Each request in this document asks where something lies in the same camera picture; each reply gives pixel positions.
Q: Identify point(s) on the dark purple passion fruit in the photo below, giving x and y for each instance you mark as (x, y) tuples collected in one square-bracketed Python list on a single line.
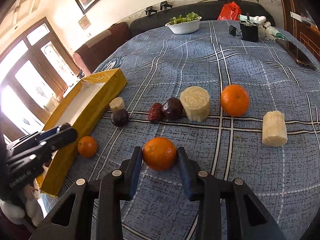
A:
[(173, 108), (120, 117)]

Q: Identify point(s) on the red date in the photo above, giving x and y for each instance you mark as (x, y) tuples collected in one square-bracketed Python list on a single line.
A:
[(155, 113)]

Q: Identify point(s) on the black box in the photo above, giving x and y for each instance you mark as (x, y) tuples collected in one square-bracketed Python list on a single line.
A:
[(249, 32)]

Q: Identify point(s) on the white bowl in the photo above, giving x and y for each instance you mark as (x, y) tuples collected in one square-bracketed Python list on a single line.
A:
[(185, 28)]

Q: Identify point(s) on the black sofa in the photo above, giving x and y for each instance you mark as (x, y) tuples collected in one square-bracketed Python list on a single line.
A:
[(155, 22)]

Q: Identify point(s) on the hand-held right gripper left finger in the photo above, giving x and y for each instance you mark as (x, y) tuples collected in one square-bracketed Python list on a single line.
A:
[(135, 172)]

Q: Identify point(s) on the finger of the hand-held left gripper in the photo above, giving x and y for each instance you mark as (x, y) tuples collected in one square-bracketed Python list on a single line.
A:
[(67, 135), (48, 133)]

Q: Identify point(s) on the yellow cardboard tray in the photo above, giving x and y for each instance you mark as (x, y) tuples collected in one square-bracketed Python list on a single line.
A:
[(87, 120)]

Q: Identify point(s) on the dark glossy flat device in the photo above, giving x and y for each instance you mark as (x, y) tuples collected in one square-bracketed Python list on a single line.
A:
[(297, 53)]

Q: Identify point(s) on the black clamp device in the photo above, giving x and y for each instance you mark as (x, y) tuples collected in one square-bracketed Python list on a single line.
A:
[(165, 5), (150, 11)]

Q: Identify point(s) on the brown wooden furniture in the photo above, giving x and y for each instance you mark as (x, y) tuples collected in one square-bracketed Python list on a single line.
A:
[(302, 25)]

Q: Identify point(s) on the person's left hand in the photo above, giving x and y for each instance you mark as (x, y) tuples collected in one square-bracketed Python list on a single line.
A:
[(12, 210)]

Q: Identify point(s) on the wooden glass door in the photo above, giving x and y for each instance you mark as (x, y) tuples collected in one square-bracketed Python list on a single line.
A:
[(32, 55)]

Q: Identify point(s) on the brown sofa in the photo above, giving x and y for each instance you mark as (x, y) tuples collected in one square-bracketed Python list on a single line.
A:
[(100, 45)]

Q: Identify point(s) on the orange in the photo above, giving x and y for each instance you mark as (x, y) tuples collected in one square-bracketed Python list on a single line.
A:
[(87, 147), (159, 153), (235, 100)]

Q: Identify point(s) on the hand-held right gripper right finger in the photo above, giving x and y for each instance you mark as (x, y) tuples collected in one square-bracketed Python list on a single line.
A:
[(185, 175)]

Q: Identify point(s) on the red plastic bag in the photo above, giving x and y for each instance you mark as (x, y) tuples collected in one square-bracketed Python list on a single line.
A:
[(228, 11)]

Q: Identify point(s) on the wall plaque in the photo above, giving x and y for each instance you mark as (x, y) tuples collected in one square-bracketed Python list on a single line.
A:
[(83, 21)]

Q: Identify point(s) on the green leafy vegetables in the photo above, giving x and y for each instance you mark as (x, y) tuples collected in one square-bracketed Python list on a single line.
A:
[(185, 18)]

